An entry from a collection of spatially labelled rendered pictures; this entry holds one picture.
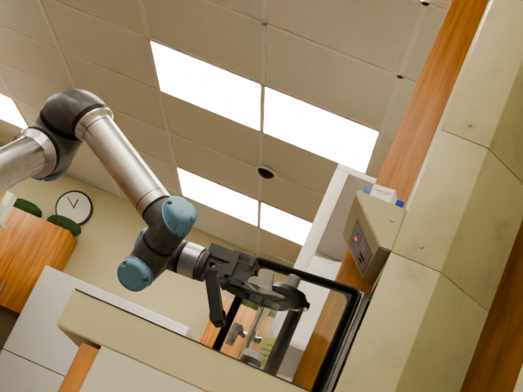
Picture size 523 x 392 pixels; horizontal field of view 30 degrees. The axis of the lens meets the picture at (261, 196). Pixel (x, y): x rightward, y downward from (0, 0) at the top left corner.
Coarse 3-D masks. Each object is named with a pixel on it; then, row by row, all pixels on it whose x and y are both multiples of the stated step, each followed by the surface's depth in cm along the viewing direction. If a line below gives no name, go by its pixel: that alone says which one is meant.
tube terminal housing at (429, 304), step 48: (432, 192) 207; (480, 192) 210; (432, 240) 204; (480, 240) 210; (384, 288) 201; (432, 288) 201; (480, 288) 211; (384, 336) 198; (432, 336) 201; (384, 384) 195; (432, 384) 202
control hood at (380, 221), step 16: (352, 208) 216; (368, 208) 206; (384, 208) 206; (400, 208) 206; (352, 224) 222; (368, 224) 206; (384, 224) 205; (400, 224) 205; (368, 240) 212; (384, 240) 204; (352, 256) 235; (384, 256) 208; (368, 272) 225
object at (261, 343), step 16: (272, 304) 205; (288, 304) 205; (256, 320) 205; (272, 320) 204; (288, 320) 204; (256, 336) 203; (272, 336) 203; (288, 336) 205; (240, 352) 204; (256, 352) 202; (272, 352) 202; (272, 368) 202
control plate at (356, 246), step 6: (354, 228) 221; (354, 234) 223; (360, 234) 217; (354, 240) 226; (360, 240) 219; (354, 246) 228; (360, 246) 221; (366, 246) 216; (354, 252) 231; (366, 252) 218; (360, 258) 226; (366, 258) 220; (360, 264) 229; (366, 264) 223; (360, 270) 231
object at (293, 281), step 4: (288, 276) 211; (292, 276) 210; (296, 276) 210; (288, 280) 210; (292, 280) 209; (296, 280) 210; (276, 284) 207; (280, 284) 207; (284, 284) 207; (288, 284) 209; (292, 284) 209; (296, 284) 209; (284, 288) 206; (288, 288) 206; (292, 288) 206; (296, 288) 210; (296, 292) 206; (300, 292) 207; (304, 296) 208
